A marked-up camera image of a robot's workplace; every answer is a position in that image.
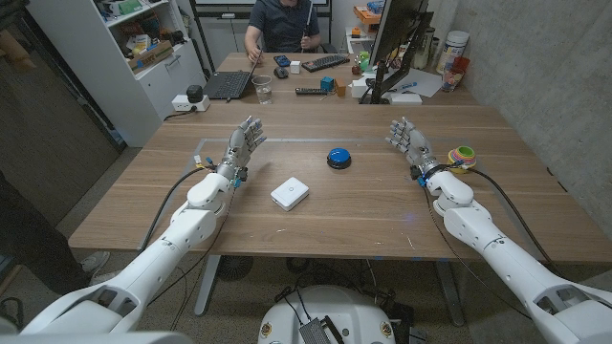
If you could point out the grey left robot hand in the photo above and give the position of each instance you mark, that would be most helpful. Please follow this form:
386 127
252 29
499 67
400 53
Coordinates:
239 145

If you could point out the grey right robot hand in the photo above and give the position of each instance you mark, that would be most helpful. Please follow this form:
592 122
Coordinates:
415 143

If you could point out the reach grabber stick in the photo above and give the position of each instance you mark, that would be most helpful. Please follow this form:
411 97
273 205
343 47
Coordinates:
307 21

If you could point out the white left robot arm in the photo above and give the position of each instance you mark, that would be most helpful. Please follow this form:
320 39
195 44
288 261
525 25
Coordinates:
186 229

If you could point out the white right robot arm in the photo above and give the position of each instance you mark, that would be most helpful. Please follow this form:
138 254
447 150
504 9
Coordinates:
478 229

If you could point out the colourful stacked cups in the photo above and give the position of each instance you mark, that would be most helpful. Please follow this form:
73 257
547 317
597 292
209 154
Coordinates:
462 156

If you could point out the white square box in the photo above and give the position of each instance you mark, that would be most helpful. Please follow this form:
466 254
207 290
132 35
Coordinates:
290 193

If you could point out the blue button with black base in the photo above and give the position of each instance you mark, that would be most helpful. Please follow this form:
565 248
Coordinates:
339 156

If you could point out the white tissue box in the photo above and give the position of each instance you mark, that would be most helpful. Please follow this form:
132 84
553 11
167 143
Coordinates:
358 88

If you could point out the cardboard box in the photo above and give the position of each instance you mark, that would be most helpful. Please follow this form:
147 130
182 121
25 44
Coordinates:
150 56

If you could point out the grey box on torso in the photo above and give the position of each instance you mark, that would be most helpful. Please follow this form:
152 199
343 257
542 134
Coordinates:
314 332

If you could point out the blue pen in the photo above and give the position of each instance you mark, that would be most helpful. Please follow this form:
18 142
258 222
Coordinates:
406 86

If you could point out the clear drinking glass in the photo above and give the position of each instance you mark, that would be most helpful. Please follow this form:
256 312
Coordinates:
262 91

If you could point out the black laptop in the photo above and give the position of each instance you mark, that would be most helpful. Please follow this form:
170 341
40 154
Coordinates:
227 85

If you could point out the white paper sheet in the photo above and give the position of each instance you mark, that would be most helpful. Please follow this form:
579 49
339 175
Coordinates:
425 81

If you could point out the black monitor stand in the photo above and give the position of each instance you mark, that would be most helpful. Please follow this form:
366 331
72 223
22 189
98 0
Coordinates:
382 83

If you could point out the black plug adapter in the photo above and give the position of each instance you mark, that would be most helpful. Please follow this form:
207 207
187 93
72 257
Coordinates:
194 93

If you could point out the white power strip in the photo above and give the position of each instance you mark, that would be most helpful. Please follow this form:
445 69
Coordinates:
179 102

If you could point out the black computer mouse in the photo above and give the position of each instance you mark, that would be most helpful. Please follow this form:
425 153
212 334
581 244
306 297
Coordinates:
281 72

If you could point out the black remote control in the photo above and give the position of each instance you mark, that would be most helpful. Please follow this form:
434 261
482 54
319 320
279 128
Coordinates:
311 91

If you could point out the orange block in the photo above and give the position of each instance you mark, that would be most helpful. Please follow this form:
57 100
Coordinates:
340 88

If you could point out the dark smartphone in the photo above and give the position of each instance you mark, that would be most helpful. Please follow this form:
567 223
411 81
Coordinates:
282 60

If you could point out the dark bottle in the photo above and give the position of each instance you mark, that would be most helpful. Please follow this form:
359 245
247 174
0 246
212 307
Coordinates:
423 48

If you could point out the small white cube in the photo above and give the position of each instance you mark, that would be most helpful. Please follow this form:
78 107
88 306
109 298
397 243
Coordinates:
295 67

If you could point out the green toy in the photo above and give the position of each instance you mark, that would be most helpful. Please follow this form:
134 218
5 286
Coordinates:
363 61

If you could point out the white printed canister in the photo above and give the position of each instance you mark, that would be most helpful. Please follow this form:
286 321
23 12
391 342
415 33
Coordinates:
452 48

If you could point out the blue cube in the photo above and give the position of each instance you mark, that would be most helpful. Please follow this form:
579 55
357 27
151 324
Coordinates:
327 84

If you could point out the black keyboard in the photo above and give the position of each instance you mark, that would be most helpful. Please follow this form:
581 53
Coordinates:
326 62

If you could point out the black computer monitor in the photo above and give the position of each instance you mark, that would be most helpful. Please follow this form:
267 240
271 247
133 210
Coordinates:
397 24

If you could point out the round black floor fan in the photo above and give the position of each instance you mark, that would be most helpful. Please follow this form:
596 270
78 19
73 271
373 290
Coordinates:
234 266

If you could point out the seated person in dark shirt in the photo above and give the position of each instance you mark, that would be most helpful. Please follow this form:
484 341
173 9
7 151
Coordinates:
282 24

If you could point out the white shelf cabinet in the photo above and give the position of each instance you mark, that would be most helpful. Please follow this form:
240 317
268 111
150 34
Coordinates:
119 95

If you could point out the orange tray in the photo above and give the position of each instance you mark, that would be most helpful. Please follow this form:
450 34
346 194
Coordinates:
365 14

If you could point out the grey table leg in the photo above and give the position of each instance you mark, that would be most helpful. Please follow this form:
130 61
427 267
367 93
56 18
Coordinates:
206 286
449 296

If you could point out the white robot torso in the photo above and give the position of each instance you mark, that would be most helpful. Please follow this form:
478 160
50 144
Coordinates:
344 310

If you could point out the standing person in dark trousers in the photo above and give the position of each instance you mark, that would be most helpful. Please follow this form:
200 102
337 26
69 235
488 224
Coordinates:
33 239

